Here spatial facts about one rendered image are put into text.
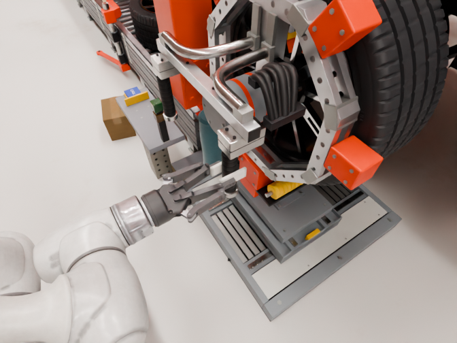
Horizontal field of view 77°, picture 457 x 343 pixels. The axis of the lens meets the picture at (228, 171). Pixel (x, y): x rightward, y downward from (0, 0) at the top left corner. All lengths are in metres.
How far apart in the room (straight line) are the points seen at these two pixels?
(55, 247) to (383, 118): 0.68
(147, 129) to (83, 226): 0.85
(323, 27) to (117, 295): 0.56
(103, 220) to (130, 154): 1.35
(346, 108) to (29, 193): 1.74
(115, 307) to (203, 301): 0.96
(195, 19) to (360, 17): 0.69
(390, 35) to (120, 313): 0.67
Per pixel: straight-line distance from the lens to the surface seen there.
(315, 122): 0.86
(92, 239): 0.57
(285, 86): 0.58
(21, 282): 0.96
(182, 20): 1.14
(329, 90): 0.63
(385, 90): 0.68
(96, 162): 1.95
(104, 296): 0.48
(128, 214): 0.59
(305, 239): 1.38
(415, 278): 1.67
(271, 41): 0.72
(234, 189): 0.71
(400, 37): 0.71
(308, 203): 1.39
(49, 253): 0.60
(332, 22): 0.60
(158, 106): 1.16
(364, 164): 0.68
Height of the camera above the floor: 1.35
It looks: 51 degrees down
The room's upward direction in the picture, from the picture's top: straight up
